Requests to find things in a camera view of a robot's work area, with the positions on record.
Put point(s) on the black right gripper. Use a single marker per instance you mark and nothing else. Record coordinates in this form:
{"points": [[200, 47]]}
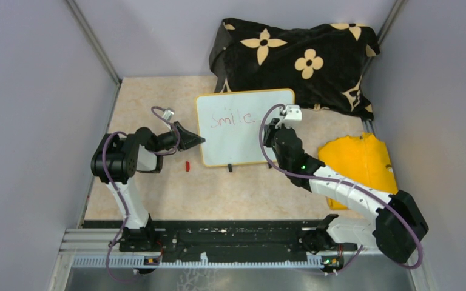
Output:
{"points": [[270, 130]]}

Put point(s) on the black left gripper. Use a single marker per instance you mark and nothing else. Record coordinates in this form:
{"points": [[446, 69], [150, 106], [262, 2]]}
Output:
{"points": [[187, 139]]}

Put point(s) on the yellow framed whiteboard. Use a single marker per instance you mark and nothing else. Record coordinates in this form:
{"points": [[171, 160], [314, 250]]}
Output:
{"points": [[230, 124]]}

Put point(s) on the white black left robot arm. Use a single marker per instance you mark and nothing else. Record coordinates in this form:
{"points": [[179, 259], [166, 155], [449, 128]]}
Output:
{"points": [[115, 162]]}

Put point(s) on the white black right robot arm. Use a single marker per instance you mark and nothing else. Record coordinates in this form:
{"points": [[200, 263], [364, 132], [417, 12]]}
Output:
{"points": [[393, 223]]}

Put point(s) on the black floral pillow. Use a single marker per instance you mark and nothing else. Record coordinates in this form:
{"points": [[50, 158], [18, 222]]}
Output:
{"points": [[322, 65]]}

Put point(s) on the yellow cloth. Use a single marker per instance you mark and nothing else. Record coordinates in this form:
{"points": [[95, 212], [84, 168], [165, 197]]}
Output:
{"points": [[363, 158]]}

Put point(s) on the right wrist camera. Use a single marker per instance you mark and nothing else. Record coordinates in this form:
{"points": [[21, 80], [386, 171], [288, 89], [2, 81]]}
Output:
{"points": [[291, 115]]}

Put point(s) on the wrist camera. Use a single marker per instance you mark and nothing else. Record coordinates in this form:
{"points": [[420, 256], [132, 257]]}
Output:
{"points": [[291, 115], [168, 113]]}

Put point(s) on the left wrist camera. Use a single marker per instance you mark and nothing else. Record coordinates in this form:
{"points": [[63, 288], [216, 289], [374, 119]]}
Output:
{"points": [[168, 113]]}

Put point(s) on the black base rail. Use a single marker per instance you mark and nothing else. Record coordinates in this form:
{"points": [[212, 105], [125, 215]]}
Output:
{"points": [[215, 244]]}

